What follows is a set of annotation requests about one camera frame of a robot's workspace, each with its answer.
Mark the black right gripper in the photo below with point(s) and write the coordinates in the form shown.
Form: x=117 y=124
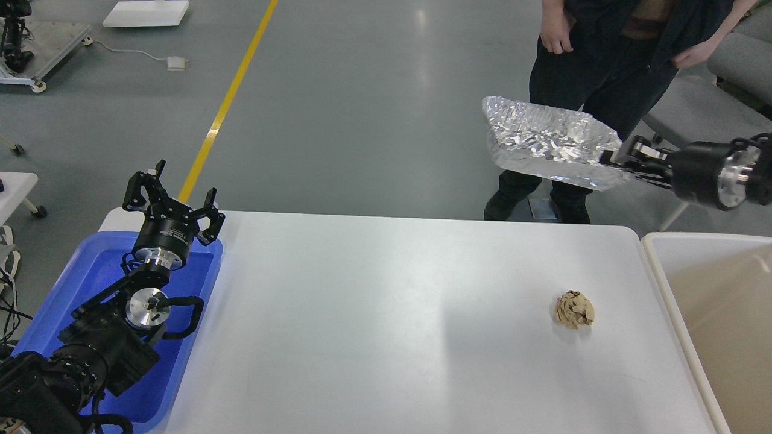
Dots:
x=715 y=175

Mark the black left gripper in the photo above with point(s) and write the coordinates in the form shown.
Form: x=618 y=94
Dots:
x=168 y=231

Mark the aluminium foil tray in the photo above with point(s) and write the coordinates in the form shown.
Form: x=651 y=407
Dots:
x=552 y=143

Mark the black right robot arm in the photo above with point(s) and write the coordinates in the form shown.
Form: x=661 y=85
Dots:
x=766 y=163

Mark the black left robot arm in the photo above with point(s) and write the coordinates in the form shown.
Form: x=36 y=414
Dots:
x=110 y=344

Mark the person's left hand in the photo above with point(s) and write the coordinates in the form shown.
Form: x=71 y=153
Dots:
x=695 y=55

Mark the person's right hand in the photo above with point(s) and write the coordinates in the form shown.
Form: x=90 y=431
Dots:
x=556 y=24

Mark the person in dark clothes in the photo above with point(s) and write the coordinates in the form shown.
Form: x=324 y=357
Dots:
x=619 y=68

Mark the small grey floor plate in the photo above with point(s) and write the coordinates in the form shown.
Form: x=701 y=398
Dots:
x=543 y=209

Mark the grey office chair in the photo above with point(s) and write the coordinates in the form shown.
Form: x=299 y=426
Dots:
x=697 y=109

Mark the white side table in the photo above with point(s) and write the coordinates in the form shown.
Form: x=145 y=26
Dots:
x=15 y=188

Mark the crumpled brown paper ball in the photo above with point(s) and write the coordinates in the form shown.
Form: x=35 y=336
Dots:
x=573 y=310

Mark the beige plastic bin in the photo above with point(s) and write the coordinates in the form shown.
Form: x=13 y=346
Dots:
x=717 y=290

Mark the white flat board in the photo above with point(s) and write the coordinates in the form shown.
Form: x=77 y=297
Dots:
x=146 y=14

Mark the grey wheeled platform cart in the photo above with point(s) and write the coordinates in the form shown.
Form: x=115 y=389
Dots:
x=31 y=50

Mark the white power adapter with cable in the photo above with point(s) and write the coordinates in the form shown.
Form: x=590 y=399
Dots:
x=171 y=63

